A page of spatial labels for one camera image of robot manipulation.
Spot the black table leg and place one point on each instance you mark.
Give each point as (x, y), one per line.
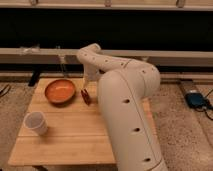
(35, 76)

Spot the red pepper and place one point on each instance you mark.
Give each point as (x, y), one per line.
(86, 96)

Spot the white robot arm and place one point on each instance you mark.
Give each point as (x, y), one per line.
(121, 85)

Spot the white plastic cup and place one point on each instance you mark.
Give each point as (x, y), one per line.
(35, 121)

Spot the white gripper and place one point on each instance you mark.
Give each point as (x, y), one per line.
(91, 74)

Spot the wooden table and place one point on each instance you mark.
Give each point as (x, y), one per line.
(76, 133)

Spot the orange ceramic bowl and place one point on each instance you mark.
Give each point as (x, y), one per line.
(60, 91)

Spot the blue box on floor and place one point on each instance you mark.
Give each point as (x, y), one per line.
(195, 100)

